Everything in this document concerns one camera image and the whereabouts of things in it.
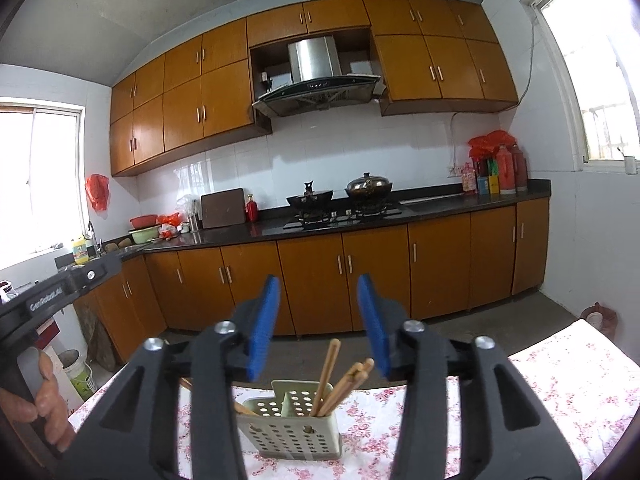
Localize clear plastic bag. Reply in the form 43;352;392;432
176;194;202;234

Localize brown clay jar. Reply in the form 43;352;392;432
582;302;619;342

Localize red bag over bottles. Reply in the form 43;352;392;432
468;130;511;161

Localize green perforated chopstick holder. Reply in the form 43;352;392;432
236;380;344;461

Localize hanging red plastic bag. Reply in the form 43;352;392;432
85;174;110;212

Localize wooden chopstick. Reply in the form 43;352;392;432
320;358;375;417
315;369;357;417
179;377;259;417
317;364;365;417
310;338;342;417

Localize corner wooden wall cabinets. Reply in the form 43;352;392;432
362;0;519;117

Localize steel range hood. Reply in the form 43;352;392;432
251;36;386;119

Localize wall cabinets above hood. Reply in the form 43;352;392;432
246;0;372;50

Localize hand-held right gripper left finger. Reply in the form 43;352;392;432
55;275;281;480

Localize red and white plastic bag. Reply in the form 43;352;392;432
157;212;181;239

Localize red floral tablecloth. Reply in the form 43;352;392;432
67;317;639;480

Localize dark pot with lid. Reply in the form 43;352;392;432
345;172;394;204

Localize brown cutting board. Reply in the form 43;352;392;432
201;188;247;230

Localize black wok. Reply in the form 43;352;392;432
286;180;335;212

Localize long wooden wall cabinets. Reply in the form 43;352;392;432
109;17;273;177

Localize large barred window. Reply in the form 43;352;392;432
520;0;640;165

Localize black gas stove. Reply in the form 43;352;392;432
282;204;404;231

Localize wooden base cabinets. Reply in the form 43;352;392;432
75;197;550;361

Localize person's left hand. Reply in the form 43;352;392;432
0;352;77;453

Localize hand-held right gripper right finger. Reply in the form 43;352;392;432
356;274;584;480

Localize white paint bucket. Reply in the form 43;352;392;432
57;350;99;402

